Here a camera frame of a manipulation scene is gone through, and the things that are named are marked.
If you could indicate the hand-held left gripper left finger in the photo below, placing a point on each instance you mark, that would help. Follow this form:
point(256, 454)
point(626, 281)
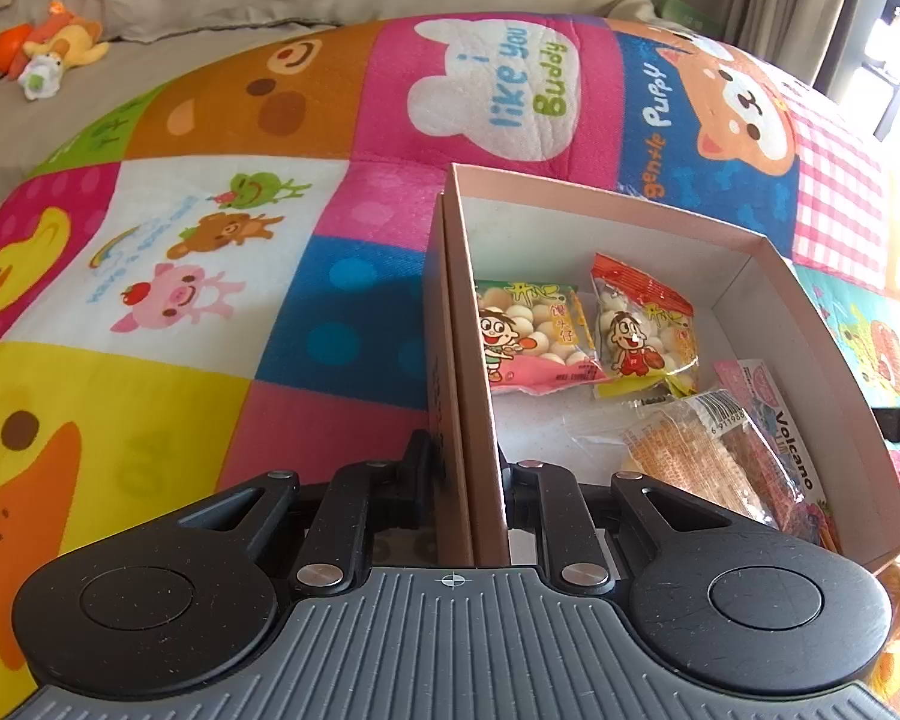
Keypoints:
point(420, 466)

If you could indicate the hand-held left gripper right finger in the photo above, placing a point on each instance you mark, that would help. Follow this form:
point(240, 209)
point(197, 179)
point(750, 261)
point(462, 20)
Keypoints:
point(521, 485)

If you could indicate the pink snack packet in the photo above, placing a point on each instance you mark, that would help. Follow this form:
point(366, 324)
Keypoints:
point(776, 405)

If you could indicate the green milk ball snack packet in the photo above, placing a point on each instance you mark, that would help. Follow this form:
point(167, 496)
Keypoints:
point(529, 330)

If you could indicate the waffle cake clear packet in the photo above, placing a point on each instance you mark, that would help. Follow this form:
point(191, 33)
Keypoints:
point(682, 450)

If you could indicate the pink cardboard box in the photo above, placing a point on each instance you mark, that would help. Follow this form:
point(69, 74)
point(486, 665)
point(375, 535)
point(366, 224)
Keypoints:
point(795, 300)

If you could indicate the red milk ball snack packet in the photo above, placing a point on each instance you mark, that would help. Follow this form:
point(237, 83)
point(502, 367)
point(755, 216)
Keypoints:
point(637, 330)

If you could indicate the colourful cartoon play mat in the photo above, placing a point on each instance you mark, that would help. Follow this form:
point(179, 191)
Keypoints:
point(195, 390)

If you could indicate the beige curtain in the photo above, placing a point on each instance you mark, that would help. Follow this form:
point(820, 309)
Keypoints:
point(795, 0)

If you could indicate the orange plush toy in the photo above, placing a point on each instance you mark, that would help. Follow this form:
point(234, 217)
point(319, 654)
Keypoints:
point(67, 41)

